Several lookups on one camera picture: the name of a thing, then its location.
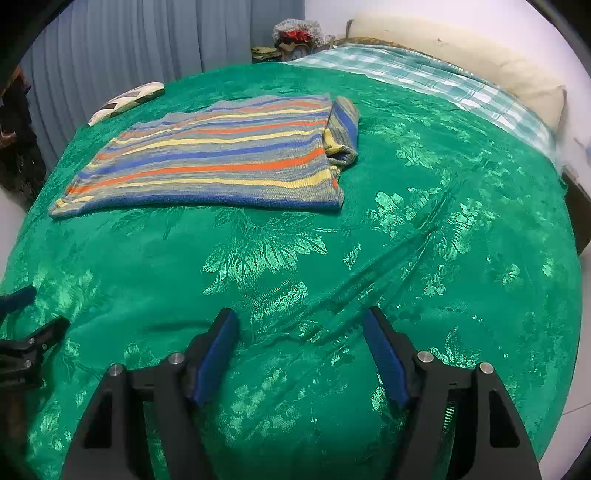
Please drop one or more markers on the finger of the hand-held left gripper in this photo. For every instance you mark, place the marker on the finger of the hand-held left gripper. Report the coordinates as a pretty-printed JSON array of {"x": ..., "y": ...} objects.
[
  {"x": 48, "y": 332},
  {"x": 18, "y": 299}
]

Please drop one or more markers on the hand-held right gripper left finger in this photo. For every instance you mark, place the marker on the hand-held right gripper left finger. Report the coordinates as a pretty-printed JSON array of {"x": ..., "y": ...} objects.
[{"x": 217, "y": 350}]

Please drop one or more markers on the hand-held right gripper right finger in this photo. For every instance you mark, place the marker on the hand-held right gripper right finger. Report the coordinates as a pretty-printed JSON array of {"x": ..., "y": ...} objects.
[{"x": 385, "y": 355}]

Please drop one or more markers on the striped knit sweater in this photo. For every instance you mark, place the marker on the striped knit sweater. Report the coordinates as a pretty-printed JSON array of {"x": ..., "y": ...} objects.
[{"x": 221, "y": 152}]

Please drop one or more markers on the person's left forearm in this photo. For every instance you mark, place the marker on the person's left forearm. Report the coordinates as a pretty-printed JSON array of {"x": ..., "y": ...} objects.
[{"x": 11, "y": 424}]

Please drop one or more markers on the dark hanging clothes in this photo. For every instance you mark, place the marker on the dark hanging clothes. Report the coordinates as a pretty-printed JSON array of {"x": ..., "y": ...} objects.
[{"x": 18, "y": 152}]

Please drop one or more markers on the green floral bedspread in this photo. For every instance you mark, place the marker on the green floral bedspread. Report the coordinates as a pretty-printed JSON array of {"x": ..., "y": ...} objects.
[{"x": 415, "y": 240}]

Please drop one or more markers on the small patterned pillow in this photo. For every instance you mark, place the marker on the small patterned pillow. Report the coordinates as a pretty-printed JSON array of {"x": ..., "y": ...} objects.
[{"x": 124, "y": 102}]

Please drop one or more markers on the brown bedside cabinet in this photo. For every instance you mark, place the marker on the brown bedside cabinet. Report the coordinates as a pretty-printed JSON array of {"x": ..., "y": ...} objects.
[{"x": 579, "y": 207}]

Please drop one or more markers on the green checked bed sheet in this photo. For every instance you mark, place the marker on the green checked bed sheet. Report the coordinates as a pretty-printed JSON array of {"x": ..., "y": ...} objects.
[{"x": 415, "y": 78}]

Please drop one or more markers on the blue pleated curtain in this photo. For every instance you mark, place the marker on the blue pleated curtain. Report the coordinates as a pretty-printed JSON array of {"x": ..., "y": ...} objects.
[{"x": 138, "y": 46}]

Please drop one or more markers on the green folded cloth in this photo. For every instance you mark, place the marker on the green folded cloth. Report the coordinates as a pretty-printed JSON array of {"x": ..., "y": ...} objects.
[{"x": 265, "y": 53}]

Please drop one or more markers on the cream padded headboard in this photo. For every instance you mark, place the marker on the cream padded headboard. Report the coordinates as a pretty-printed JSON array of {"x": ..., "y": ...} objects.
[{"x": 461, "y": 55}]

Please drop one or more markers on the clutter pile by bed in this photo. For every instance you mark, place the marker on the clutter pile by bed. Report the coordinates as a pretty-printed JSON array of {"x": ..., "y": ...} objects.
[{"x": 300, "y": 37}]

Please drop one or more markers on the small blue wall fixture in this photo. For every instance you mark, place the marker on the small blue wall fixture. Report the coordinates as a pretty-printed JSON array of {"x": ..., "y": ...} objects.
[{"x": 585, "y": 146}]

